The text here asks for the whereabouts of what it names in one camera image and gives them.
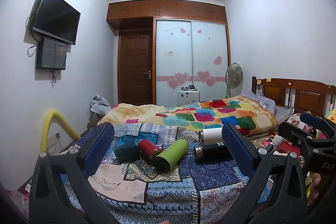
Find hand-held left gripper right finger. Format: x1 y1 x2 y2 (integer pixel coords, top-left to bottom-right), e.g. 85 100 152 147
221 123 309 224

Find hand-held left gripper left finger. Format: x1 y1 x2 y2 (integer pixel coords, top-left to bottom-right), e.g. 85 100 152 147
28 122 124 224

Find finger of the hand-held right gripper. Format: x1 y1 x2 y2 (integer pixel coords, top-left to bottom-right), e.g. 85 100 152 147
300 112 336 140
278 122 319 161

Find black cup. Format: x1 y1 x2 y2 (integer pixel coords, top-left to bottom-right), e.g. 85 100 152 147
193 142 231 160

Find dark teal cup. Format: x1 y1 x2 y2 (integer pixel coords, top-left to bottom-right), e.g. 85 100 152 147
114 140 140 161

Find white cup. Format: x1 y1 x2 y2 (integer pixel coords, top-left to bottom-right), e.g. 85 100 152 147
198 127 224 145

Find red cup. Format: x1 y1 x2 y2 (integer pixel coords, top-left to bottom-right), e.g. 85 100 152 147
138 139 164 161

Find green cup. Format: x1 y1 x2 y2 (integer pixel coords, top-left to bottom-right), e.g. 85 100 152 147
152 139 189 173

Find person's right hand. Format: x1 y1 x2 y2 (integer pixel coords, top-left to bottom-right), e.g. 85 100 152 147
306 173 323 207

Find red packet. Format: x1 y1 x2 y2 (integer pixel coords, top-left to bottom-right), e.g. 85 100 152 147
279 142 300 159

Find yellow plush toy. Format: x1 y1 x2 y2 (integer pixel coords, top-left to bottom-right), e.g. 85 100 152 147
325 108 336 123

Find grey plaid pillow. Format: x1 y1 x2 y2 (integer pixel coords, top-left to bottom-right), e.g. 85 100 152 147
274 105 294 124

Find brown wooden headboard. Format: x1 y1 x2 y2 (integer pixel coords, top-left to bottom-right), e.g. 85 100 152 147
251 76 336 120

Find grey clothes pile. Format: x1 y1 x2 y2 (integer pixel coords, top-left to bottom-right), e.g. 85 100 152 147
90 94 112 123

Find grey printed pillow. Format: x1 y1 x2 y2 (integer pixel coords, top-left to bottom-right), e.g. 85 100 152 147
241 91 277 116

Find colourful checked blanket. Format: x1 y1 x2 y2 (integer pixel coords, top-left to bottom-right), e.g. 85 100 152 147
98 95 280 140

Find yellow padded tube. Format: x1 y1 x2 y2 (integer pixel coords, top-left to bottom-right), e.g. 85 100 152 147
39 109 81 154

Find white bedside cabinet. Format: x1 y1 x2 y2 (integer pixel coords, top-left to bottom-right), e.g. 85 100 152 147
177 85 201 107

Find standing electric fan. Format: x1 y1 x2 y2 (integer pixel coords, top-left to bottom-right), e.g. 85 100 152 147
225 63 243 99

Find brown wooden door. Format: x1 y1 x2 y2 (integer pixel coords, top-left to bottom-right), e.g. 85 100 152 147
118 30 153 106

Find blue patchwork bedsheet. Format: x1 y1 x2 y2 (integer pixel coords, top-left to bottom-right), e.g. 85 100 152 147
60 123 264 224

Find pink heart stickers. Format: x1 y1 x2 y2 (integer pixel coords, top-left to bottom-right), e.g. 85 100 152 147
157 27 227 90

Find pink cloth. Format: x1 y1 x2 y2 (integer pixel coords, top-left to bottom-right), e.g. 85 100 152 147
5 189 31 222

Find wooden wardrobe with glass doors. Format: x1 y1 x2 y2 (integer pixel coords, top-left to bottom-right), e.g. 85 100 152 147
106 0 231 107

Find white charging cable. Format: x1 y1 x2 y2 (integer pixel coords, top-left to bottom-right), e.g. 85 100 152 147
252 138 274 148

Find white wall socket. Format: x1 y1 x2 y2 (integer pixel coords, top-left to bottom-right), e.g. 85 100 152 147
48 132 64 155

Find black monitor cable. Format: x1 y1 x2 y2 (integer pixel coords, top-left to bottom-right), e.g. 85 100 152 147
52 69 62 87

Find small black wall monitor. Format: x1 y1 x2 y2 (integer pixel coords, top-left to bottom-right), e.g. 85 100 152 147
36 37 67 70

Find black television cable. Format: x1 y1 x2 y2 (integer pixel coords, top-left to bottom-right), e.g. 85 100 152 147
25 0 44 57

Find wall-mounted black television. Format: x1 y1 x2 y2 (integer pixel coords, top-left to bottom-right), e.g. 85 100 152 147
32 0 81 45

